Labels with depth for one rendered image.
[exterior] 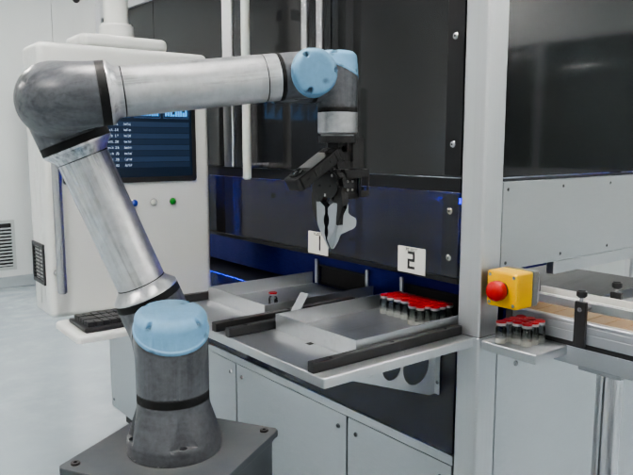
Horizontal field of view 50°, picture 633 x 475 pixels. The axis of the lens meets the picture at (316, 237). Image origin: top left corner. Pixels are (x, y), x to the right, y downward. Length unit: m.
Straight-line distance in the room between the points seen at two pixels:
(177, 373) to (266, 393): 1.06
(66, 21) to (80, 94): 5.84
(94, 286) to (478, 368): 1.11
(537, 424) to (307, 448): 0.66
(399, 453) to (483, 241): 0.58
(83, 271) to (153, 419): 0.97
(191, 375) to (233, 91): 0.44
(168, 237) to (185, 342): 1.05
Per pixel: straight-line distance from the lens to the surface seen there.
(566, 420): 1.82
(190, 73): 1.06
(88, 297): 2.03
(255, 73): 1.07
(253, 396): 2.19
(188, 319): 1.07
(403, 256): 1.56
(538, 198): 1.56
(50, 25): 6.81
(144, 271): 1.19
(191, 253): 2.13
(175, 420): 1.10
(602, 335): 1.42
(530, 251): 1.55
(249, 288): 1.84
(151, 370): 1.08
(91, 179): 1.16
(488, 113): 1.40
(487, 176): 1.41
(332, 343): 1.34
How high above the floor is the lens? 1.28
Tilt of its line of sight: 8 degrees down
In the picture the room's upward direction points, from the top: straight up
